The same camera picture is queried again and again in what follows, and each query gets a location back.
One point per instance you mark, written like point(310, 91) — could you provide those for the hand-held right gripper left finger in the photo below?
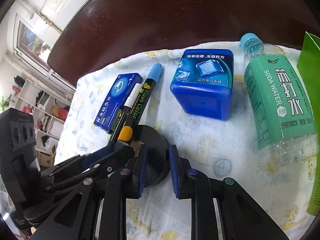
point(142, 170)

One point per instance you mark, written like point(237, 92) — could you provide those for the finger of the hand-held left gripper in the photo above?
point(100, 171)
point(105, 153)

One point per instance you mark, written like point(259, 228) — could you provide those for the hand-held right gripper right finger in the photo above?
point(173, 170)

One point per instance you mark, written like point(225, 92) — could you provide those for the black round container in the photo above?
point(155, 150)

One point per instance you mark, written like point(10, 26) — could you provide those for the blue medicine box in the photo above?
point(112, 100)

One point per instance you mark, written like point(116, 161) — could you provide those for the black marker with white cap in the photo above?
point(131, 97)

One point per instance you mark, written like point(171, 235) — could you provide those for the black marker with blue cap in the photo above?
point(140, 100)

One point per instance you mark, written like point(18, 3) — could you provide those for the blue square gum container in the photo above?
point(200, 95)

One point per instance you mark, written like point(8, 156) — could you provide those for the green label water bottle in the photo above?
point(275, 105)

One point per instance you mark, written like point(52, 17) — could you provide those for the green cardboard box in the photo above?
point(312, 80)

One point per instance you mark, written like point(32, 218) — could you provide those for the green houseplant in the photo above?
point(5, 102)

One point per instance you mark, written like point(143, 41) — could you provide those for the white shelf unit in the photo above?
point(50, 110)

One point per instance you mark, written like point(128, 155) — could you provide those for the window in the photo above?
point(32, 40)

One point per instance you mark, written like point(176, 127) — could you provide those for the brown wooden headboard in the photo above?
point(175, 12)

